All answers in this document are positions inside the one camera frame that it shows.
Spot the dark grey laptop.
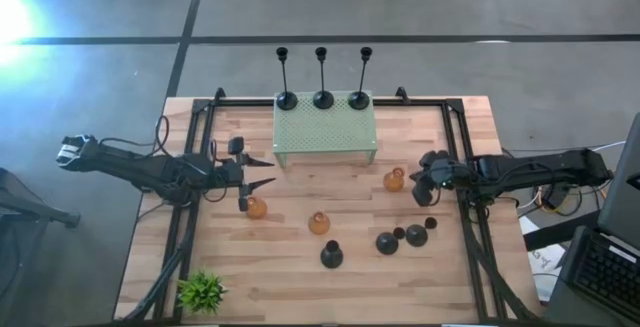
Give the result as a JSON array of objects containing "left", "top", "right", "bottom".
[{"left": 559, "top": 111, "right": 640, "bottom": 326}]

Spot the small green artificial plant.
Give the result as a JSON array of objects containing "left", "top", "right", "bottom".
[{"left": 175, "top": 269, "right": 229, "bottom": 317}]

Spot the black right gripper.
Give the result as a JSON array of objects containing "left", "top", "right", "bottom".
[{"left": 408, "top": 149, "right": 474, "bottom": 208}]

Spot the tall black candlestick holder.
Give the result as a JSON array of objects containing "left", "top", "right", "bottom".
[
  {"left": 347, "top": 46, "right": 374, "bottom": 112},
  {"left": 312, "top": 46, "right": 336, "bottom": 111},
  {"left": 275, "top": 46, "right": 299, "bottom": 112}
]

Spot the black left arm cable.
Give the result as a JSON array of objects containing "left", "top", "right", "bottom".
[{"left": 99, "top": 115, "right": 229, "bottom": 204}]

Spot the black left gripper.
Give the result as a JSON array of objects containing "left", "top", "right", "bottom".
[{"left": 213, "top": 136, "right": 277, "bottom": 213}]

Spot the dark side table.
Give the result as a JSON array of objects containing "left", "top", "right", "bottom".
[{"left": 522, "top": 210, "right": 640, "bottom": 327}]

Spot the black aluminium table frame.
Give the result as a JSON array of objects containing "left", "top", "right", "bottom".
[{"left": 117, "top": 86, "right": 541, "bottom": 324}]

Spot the black power adapter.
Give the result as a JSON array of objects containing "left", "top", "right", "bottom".
[{"left": 542, "top": 186, "right": 569, "bottom": 211}]

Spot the black metal stand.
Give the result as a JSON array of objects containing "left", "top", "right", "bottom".
[{"left": 0, "top": 166, "right": 82, "bottom": 229}]

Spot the white paper sheet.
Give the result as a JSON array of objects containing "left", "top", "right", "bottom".
[{"left": 519, "top": 214, "right": 567, "bottom": 303}]

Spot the green perforated metal shelf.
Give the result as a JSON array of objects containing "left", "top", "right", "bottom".
[{"left": 272, "top": 90, "right": 379, "bottom": 168}]

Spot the amber glass candle holder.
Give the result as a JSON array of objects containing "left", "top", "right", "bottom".
[
  {"left": 382, "top": 167, "right": 406, "bottom": 193},
  {"left": 244, "top": 196, "right": 268, "bottom": 220},
  {"left": 307, "top": 210, "right": 332, "bottom": 236}
]

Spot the white cable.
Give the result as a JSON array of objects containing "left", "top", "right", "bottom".
[{"left": 519, "top": 140, "right": 627, "bottom": 209}]

